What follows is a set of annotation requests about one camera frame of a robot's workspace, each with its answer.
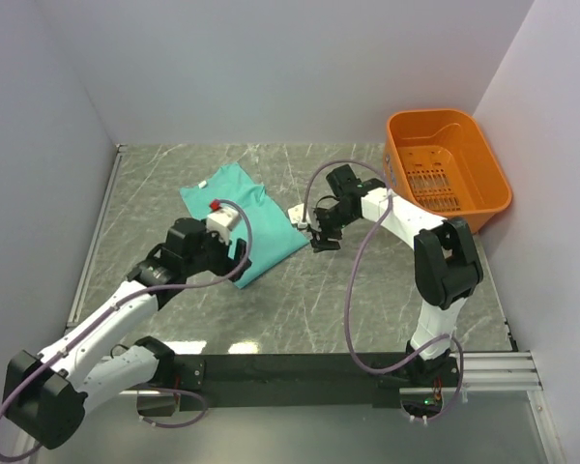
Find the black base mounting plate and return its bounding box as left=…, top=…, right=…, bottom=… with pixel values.
left=106, top=351, right=465, bottom=418

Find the teal t shirt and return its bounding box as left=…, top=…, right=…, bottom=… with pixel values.
left=180, top=163, right=308, bottom=289

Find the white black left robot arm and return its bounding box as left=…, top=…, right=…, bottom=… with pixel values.
left=3, top=208, right=252, bottom=450

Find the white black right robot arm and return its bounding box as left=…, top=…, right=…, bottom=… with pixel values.
left=302, top=159, right=483, bottom=386

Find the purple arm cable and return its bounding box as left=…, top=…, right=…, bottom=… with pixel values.
left=302, top=159, right=465, bottom=426
left=0, top=198, right=252, bottom=461

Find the aluminium frame rail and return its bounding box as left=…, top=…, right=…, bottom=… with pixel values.
left=395, top=351, right=543, bottom=396

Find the orange plastic basket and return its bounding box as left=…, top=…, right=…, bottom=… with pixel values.
left=383, top=108, right=512, bottom=233

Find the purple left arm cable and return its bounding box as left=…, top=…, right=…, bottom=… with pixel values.
left=0, top=198, right=252, bottom=461

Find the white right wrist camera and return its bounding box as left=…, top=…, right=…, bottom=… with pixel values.
left=287, top=203, right=310, bottom=230

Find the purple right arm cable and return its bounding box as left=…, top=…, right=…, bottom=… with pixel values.
left=302, top=159, right=465, bottom=426

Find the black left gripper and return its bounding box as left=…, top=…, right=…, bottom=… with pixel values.
left=184, top=222, right=250, bottom=281

